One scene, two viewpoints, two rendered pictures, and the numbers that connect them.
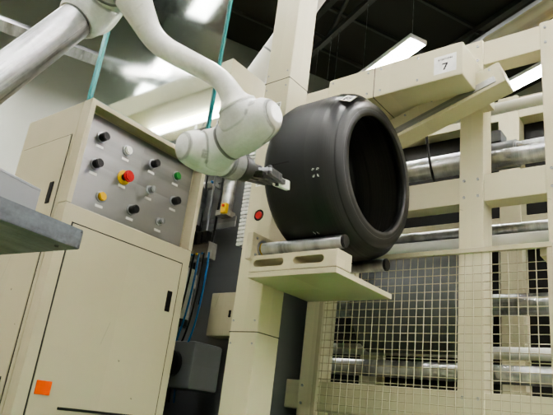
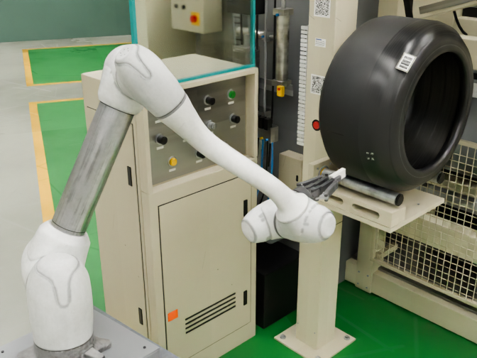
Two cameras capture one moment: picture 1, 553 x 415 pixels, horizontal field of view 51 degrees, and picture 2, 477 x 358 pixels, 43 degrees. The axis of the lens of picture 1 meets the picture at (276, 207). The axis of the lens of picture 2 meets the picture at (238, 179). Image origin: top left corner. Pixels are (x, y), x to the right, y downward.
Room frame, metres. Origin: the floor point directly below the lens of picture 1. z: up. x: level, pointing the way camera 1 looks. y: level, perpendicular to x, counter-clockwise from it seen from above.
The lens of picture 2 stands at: (-0.21, 0.11, 1.79)
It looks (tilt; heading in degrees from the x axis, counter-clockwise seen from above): 23 degrees down; 7
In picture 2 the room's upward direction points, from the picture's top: straight up
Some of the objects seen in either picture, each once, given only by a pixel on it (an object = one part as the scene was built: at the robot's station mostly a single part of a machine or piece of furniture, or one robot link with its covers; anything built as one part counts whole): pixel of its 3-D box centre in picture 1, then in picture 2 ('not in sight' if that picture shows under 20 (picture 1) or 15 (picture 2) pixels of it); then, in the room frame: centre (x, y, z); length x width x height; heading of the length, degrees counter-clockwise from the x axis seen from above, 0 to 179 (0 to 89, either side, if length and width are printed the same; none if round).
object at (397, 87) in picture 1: (403, 91); not in sight; (2.13, -0.47, 1.71); 0.61 x 0.25 x 0.15; 50
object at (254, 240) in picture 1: (283, 260); (343, 163); (2.10, -0.05, 0.90); 0.40 x 0.03 x 0.10; 140
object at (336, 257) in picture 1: (298, 263); (356, 201); (1.88, -0.10, 0.83); 0.36 x 0.09 x 0.06; 50
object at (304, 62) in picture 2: (252, 189); (306, 87); (2.16, 0.11, 1.19); 0.05 x 0.04 x 0.48; 140
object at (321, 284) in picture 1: (320, 285); (377, 199); (1.98, -0.19, 0.80); 0.37 x 0.36 x 0.02; 140
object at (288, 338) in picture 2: not in sight; (314, 337); (2.13, 0.02, 0.01); 0.27 x 0.27 x 0.02; 50
